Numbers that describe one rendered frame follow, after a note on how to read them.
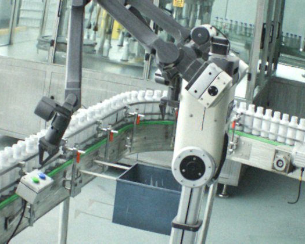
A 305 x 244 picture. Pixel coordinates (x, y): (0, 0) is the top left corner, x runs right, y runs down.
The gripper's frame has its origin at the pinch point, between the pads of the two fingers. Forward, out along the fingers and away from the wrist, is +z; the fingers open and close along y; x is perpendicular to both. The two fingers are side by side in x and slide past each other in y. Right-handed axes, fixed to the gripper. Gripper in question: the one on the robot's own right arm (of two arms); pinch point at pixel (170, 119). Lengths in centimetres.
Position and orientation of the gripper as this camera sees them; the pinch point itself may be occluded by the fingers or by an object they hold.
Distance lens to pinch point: 313.2
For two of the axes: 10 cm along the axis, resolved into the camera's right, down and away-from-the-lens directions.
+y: -9.5, -1.9, 2.5
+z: -1.3, 9.7, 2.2
